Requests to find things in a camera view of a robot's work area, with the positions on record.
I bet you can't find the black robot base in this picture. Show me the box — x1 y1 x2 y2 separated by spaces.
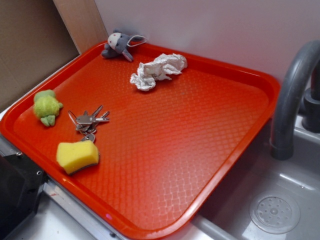
0 154 46 240

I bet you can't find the red plastic tray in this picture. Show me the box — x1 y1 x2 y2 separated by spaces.
0 43 280 240

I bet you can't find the crumpled white paper towel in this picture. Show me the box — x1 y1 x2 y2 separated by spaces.
129 53 188 92

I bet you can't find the silver key bunch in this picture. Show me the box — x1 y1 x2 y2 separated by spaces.
68 105 110 143

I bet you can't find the grey plush donkey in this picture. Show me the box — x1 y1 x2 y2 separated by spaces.
101 29 147 62

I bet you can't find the yellow sponge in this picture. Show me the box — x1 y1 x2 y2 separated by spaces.
56 140 100 175

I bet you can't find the green plush turtle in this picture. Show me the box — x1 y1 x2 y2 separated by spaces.
33 89 64 127

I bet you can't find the wooden board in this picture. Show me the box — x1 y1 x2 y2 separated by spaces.
53 0 108 54

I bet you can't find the grey toy sink basin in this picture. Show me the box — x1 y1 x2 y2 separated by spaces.
192 119 320 240

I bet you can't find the sink drain strainer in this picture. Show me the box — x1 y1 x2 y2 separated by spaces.
249 191 301 235

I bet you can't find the brown cardboard panel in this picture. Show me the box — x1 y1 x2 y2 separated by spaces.
0 0 79 111

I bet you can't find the grey faucet spout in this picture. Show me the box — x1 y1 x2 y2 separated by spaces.
269 40 320 160

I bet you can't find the dark faucet handle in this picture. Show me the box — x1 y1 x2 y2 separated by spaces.
302 63 320 133

